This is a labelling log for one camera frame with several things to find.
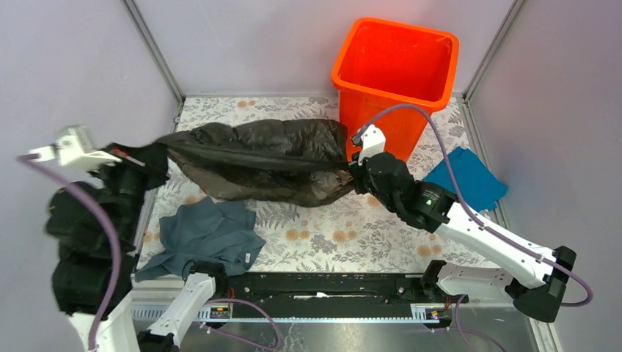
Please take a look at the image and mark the orange plastic trash bin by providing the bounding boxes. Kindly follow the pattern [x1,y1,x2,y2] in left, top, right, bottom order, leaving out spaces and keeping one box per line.
[331,18,460,137]

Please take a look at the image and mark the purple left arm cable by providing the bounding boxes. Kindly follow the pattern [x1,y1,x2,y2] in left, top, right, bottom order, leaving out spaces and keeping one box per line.
[17,153,122,352]

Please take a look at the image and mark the floral patterned table mat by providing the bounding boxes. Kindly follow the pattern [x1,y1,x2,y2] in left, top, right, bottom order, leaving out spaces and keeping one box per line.
[138,96,497,273]

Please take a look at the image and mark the bright blue folded cloth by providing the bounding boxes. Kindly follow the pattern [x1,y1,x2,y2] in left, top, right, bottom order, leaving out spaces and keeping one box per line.
[448,147,508,212]

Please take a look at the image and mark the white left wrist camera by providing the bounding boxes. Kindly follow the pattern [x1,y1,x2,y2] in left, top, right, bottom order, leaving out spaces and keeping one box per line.
[29,125,121,172]

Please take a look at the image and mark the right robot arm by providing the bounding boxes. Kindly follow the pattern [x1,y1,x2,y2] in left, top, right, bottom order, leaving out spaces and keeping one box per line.
[348,152,577,323]

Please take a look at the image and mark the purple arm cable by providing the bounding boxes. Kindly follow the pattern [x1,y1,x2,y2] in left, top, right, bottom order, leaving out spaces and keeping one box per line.
[356,103,595,308]
[17,153,122,352]

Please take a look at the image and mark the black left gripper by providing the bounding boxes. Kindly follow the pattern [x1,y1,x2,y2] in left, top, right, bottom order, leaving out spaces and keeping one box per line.
[90,135,174,244]

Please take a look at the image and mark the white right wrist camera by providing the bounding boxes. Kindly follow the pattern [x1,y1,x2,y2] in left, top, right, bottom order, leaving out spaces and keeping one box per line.
[352,124,386,165]

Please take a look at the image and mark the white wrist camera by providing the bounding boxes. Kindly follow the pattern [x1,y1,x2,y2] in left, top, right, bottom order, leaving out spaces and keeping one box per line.
[352,124,386,165]
[29,125,121,172]

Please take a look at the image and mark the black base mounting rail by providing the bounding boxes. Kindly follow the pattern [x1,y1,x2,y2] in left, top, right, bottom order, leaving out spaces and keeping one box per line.
[214,272,458,320]

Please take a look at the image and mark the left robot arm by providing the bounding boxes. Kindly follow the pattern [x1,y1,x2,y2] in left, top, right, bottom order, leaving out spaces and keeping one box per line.
[43,139,228,351]

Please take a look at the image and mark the black plastic trash bag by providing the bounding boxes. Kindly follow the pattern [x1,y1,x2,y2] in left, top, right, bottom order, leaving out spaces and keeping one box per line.
[157,119,354,208]

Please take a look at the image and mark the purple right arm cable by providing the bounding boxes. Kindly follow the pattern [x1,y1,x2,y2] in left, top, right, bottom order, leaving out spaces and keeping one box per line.
[356,103,595,308]

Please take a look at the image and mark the grey-blue crumpled cloth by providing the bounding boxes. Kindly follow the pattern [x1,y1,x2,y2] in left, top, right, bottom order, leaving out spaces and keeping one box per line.
[135,197,266,282]

